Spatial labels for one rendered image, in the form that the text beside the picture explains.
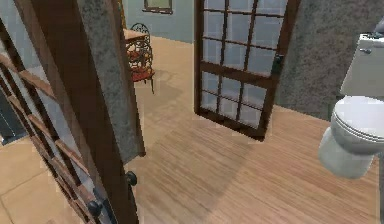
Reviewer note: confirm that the brown glass-paned room door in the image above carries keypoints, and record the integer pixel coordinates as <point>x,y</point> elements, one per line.
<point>50,110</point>
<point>233,71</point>

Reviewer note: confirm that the black chair with red cushion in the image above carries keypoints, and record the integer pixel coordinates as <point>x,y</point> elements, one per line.
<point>141,63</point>

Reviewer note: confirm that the black round door knob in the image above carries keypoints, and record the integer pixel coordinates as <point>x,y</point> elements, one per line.
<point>131,178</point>
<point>95,208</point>
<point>277,63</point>

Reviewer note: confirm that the brown wooden table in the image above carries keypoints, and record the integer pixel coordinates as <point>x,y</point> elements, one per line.
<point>132,35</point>

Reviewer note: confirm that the white toilet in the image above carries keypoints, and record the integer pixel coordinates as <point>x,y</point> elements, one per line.
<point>358,126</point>

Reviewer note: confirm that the dark framed wall picture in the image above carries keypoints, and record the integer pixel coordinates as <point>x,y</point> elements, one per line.
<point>158,5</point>

